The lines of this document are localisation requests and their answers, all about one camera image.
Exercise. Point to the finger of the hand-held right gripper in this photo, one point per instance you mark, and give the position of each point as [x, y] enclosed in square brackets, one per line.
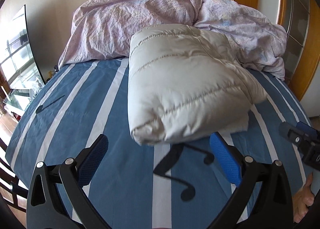
[293, 136]
[306, 127]

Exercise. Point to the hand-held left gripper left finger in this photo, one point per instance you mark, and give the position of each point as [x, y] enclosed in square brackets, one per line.
[92, 159]

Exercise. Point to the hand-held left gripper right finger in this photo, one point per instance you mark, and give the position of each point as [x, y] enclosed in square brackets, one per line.
[226, 159]

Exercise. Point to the white down jacket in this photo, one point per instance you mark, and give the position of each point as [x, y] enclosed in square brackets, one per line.
[185, 81]

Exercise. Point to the person's right hand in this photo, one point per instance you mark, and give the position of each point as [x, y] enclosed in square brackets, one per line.
[301, 201]

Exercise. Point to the blue white striped bedsheet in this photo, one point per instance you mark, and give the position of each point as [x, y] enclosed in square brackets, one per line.
[87, 109]

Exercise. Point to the dark wooden chair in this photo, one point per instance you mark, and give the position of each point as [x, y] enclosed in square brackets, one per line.
[10, 169]

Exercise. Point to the glass television stand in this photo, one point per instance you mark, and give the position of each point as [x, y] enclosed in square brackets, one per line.
[22, 94]

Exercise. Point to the frosted glass door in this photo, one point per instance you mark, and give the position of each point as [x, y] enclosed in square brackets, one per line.
[297, 6]

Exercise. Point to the pink floral duvet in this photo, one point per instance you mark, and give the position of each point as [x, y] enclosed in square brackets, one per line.
[112, 26]

